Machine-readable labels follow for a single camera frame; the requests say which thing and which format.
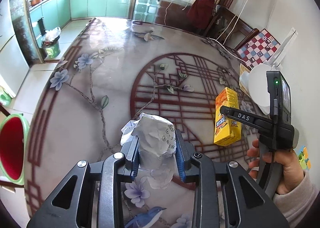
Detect white printed paper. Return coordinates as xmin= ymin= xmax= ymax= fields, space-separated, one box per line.
xmin=120 ymin=112 xmax=176 ymax=190

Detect yellow drink carton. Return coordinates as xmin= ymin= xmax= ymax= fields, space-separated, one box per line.
xmin=214 ymin=87 xmax=241 ymax=147

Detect grey sleeve right forearm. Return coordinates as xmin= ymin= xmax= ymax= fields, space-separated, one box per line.
xmin=273 ymin=171 xmax=319 ymax=227

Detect green kitchen trash bin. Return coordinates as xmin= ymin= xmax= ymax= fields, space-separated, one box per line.
xmin=41 ymin=27 xmax=61 ymax=58

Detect teal kitchen cabinets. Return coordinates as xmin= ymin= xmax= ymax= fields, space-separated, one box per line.
xmin=29 ymin=0 xmax=131 ymax=37

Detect person's right hand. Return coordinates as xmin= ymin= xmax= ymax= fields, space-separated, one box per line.
xmin=247 ymin=140 xmax=304 ymax=198

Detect checkered red chair cushion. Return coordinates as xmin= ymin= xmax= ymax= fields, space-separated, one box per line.
xmin=237 ymin=28 xmax=280 ymax=69

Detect red bin with green rim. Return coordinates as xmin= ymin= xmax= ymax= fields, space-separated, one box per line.
xmin=0 ymin=113 xmax=30 ymax=186

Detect red hanging garment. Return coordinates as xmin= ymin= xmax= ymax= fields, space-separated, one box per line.
xmin=187 ymin=0 xmax=215 ymax=30

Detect white refrigerator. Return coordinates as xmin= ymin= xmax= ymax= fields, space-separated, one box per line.
xmin=0 ymin=0 xmax=29 ymax=98

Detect orange cooking pot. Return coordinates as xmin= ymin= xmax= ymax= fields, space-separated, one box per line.
xmin=30 ymin=0 xmax=43 ymax=7

